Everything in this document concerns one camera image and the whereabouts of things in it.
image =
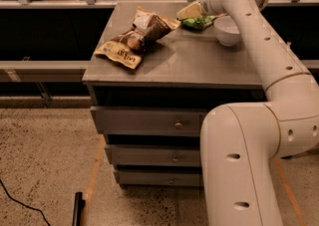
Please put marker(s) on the grey middle drawer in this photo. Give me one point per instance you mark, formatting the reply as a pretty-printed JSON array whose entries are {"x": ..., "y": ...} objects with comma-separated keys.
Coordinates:
[{"x": 152, "y": 155}]

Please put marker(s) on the green rice chip bag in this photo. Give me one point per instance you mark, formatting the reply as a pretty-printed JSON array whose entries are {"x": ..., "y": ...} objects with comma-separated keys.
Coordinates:
[{"x": 198, "y": 23}]

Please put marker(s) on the brown chip bag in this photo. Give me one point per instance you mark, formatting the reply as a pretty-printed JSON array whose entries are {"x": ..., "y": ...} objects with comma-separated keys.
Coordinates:
[{"x": 129, "y": 48}]

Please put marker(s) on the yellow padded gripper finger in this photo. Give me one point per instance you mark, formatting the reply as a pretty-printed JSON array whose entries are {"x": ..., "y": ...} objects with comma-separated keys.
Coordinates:
[{"x": 190, "y": 11}]

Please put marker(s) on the grey bottom drawer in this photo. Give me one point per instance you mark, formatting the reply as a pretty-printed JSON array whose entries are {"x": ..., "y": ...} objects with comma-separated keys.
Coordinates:
[{"x": 161, "y": 178}]

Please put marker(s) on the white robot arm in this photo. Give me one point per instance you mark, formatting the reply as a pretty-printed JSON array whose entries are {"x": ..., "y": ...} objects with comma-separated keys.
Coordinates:
[{"x": 238, "y": 141}]

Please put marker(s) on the grey top drawer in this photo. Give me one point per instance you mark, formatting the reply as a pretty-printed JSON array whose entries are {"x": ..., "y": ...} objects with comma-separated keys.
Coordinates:
[{"x": 147, "y": 121}]

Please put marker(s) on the white bowl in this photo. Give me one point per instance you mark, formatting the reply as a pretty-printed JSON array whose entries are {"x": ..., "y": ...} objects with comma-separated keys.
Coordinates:
[{"x": 226, "y": 31}]

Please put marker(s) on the grey drawer cabinet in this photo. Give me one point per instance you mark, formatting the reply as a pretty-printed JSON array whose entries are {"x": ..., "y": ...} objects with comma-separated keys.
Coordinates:
[{"x": 182, "y": 70}]

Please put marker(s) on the black bar on floor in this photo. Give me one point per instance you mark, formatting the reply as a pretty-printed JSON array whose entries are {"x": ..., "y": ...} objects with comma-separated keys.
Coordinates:
[{"x": 78, "y": 207}]

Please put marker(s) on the grey drawer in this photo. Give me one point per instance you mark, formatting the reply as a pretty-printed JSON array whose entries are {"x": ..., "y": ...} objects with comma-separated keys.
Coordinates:
[
  {"x": 152, "y": 155},
  {"x": 147, "y": 121},
  {"x": 161, "y": 178}
]

